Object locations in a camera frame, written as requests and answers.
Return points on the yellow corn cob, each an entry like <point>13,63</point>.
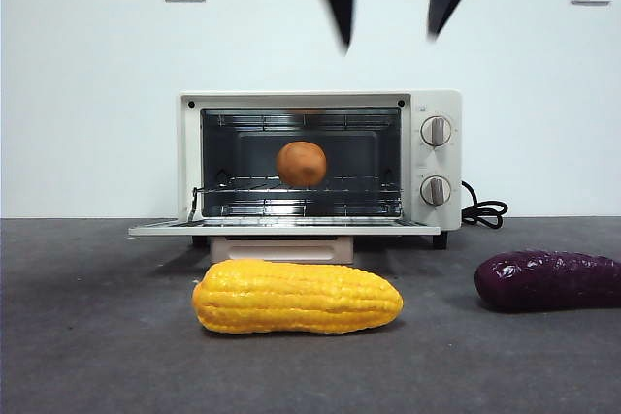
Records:
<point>296,297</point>

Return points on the purple eggplant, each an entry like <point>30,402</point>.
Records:
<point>548,283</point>

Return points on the white Toshiba toaster oven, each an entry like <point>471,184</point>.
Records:
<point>436,162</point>

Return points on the glass oven door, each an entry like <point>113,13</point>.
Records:
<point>291,229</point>

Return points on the brown potato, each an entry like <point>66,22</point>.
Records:
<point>301,164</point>

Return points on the beige oven knob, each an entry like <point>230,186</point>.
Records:
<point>435,191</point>
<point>436,132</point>

